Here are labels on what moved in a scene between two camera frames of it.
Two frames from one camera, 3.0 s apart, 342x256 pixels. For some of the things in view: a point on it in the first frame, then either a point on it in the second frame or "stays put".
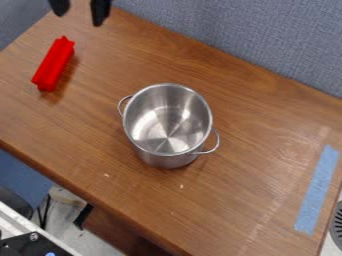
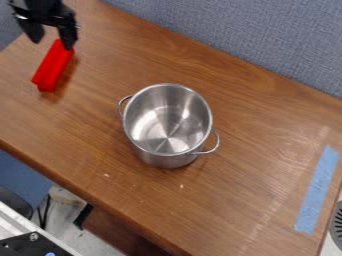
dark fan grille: x=337 y=224 stays put
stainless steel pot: x=167 y=121 stays put
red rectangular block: x=55 y=65 stays put
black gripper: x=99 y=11 → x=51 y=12
